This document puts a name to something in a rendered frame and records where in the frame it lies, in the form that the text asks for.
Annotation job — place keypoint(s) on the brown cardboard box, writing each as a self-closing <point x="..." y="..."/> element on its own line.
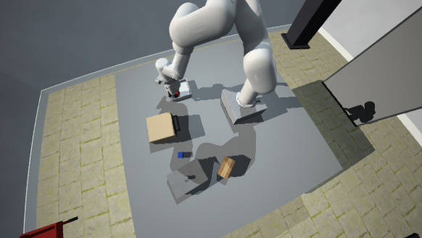
<point x="226" y="167"/>

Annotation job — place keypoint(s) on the light wooden cabinet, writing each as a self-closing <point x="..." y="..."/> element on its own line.
<point x="162" y="128"/>

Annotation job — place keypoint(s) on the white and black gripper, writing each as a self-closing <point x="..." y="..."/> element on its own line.
<point x="173" y="88"/>

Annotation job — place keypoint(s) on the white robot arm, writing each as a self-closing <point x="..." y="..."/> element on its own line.
<point x="192" y="26"/>

